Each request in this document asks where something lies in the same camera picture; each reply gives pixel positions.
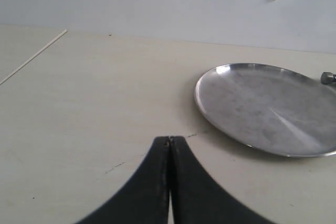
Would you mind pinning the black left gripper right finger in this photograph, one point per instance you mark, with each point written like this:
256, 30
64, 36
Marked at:
197, 197

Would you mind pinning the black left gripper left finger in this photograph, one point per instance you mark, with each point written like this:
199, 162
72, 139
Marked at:
144, 198

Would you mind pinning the black yellow claw hammer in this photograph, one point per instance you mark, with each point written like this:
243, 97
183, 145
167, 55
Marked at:
328, 78

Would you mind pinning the round steel plate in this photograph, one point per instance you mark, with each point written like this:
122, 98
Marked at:
269, 108

